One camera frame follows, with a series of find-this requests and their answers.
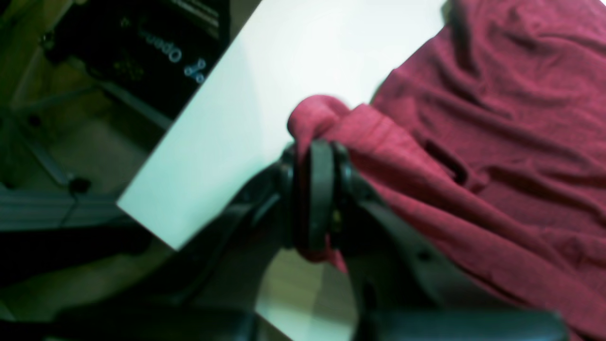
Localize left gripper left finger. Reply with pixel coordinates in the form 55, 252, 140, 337
1, 140, 335, 341

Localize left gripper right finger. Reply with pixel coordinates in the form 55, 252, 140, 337
331, 143, 569, 341

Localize dark red t-shirt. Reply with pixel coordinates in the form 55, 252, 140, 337
288, 0, 606, 341

